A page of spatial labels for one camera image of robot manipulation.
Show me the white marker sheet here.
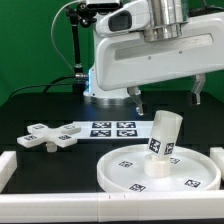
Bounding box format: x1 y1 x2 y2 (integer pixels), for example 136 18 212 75
76 121 153 139

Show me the grey camera cable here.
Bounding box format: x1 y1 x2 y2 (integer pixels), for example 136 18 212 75
50 0 82 73

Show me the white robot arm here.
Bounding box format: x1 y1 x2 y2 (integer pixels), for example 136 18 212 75
84 0 224 114

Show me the black cable on table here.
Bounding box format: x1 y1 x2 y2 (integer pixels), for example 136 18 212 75
7 75 81 99

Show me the black camera stand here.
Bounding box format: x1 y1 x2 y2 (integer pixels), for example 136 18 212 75
66 2 96 91

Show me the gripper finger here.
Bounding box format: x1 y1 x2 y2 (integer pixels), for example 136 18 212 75
127 87 144 116
191 74 206 105

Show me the white cross-shaped table base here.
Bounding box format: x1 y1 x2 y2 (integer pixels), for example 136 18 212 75
17 123 81 153

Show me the white frame rail fixture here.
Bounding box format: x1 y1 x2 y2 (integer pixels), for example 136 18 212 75
0 147 224 223

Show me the white round table top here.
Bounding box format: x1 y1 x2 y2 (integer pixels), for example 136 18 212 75
97 144 221 192

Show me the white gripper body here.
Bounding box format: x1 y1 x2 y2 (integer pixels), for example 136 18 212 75
95 14 224 91

